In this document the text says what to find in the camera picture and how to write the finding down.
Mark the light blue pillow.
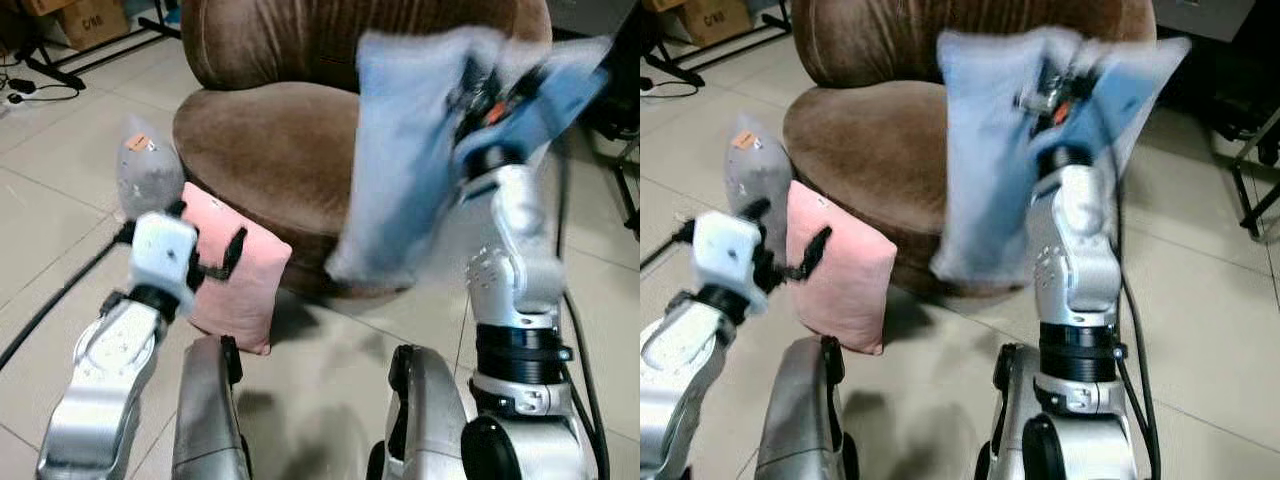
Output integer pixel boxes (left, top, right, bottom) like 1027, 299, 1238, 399
325, 27, 614, 292
930, 27, 1193, 288

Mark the grey pillow with orange label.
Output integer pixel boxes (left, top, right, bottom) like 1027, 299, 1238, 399
725, 112, 795, 219
116, 114, 187, 223

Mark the pink pillow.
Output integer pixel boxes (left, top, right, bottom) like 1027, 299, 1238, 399
180, 182, 294, 357
785, 180, 899, 357

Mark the brown velvet sofa chair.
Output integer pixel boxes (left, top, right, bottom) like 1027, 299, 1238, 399
172, 0, 561, 301
783, 0, 1161, 301

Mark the black metal stand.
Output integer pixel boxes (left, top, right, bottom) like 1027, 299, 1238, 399
578, 35, 641, 242
1195, 35, 1280, 242

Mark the grey cabinet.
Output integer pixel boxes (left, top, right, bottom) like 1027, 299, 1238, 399
1150, 0, 1258, 43
547, 0, 641, 38

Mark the large cardboard box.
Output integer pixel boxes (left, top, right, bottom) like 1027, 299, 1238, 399
55, 0, 132, 52
679, 0, 753, 48

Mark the silver right robot leg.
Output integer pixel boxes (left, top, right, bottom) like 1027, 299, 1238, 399
365, 344, 473, 480
975, 342, 1043, 480

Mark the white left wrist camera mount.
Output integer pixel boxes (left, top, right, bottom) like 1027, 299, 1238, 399
129, 211, 200, 313
691, 209, 767, 303

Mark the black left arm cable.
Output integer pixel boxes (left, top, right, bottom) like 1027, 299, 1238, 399
0, 218, 138, 373
640, 222, 698, 273

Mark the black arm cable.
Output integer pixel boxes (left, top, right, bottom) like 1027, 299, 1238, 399
553, 150, 612, 480
1108, 170, 1163, 480
0, 218, 138, 373
640, 222, 698, 273

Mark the black metal rack frame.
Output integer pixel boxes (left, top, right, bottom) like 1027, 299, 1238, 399
644, 5, 793, 88
18, 5, 183, 92

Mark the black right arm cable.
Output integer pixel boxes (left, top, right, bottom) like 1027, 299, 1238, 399
1108, 170, 1163, 480
553, 150, 612, 480

